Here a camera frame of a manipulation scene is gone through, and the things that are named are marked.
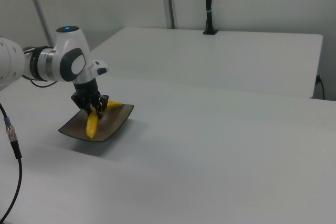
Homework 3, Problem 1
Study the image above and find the yellow banana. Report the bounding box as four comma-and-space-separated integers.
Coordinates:
86, 100, 123, 139

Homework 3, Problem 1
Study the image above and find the black cable with metal connector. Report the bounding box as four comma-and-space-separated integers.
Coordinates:
0, 102, 23, 221

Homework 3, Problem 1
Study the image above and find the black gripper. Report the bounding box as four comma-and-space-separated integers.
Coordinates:
70, 78, 109, 120

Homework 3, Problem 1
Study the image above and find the square brown ceramic plate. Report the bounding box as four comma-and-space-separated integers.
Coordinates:
58, 104, 135, 143

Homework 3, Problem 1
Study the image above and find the grey corner partition post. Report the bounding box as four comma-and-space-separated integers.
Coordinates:
23, 0, 55, 49

